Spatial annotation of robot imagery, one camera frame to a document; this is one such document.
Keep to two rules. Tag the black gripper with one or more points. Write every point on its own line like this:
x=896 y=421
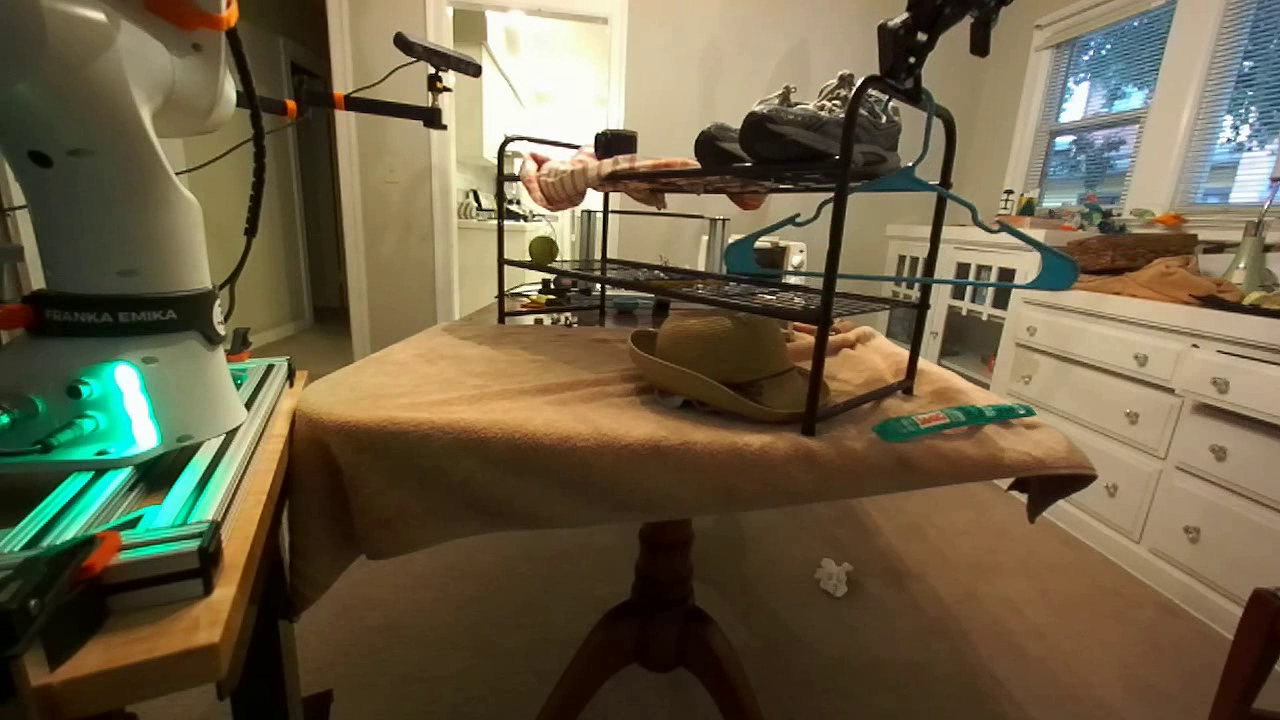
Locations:
x=933 y=27

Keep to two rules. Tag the blue plastic clothes hanger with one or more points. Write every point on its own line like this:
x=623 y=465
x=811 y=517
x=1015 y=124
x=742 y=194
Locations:
x=933 y=186

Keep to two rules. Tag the black metal shoe rack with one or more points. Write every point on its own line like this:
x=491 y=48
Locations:
x=835 y=266

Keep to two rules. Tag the brown crumpled fabric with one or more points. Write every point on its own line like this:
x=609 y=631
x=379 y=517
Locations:
x=1146 y=266

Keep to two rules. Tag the red striped white cloth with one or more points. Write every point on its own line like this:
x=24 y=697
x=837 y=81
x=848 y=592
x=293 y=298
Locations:
x=627 y=179

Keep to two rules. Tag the dark brown ceramic mug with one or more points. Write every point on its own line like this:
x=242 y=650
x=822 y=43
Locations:
x=612 y=146

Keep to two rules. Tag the brown bag on table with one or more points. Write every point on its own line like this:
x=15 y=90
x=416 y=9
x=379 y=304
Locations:
x=720 y=355

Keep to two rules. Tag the green ball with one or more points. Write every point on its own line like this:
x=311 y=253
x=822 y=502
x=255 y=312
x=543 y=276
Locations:
x=543 y=248

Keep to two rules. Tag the white drawer cabinet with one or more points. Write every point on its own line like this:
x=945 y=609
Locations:
x=1162 y=415

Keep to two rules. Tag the crumpled white paper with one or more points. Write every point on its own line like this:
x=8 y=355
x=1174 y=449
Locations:
x=835 y=576

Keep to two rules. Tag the dark wooden chair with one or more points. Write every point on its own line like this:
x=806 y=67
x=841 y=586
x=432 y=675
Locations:
x=1244 y=663

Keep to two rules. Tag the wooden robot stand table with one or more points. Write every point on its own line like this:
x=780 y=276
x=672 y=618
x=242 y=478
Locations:
x=187 y=601

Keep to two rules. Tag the window with white frame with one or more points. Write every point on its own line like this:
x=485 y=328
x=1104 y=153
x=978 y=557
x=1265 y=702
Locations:
x=1123 y=93

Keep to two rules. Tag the black camera stand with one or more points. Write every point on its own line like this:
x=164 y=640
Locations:
x=400 y=81

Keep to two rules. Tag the brown wooden table pedestal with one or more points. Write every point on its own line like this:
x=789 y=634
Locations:
x=663 y=614

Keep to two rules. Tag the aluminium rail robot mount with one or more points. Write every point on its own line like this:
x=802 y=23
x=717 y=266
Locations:
x=145 y=481

